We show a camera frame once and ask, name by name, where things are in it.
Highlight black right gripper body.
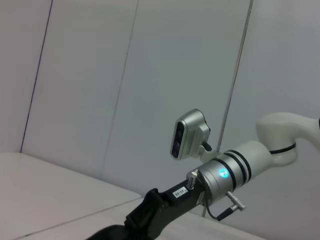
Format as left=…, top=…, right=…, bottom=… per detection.
left=123, top=177, right=209, bottom=240

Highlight black t-shirt with FREE print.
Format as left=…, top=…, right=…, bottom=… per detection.
left=83, top=224, right=151, bottom=240

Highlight dark right arm cable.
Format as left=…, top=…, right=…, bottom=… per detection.
left=201, top=191, right=247, bottom=222

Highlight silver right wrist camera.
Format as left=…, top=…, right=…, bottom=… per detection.
left=170, top=108, right=213, bottom=161

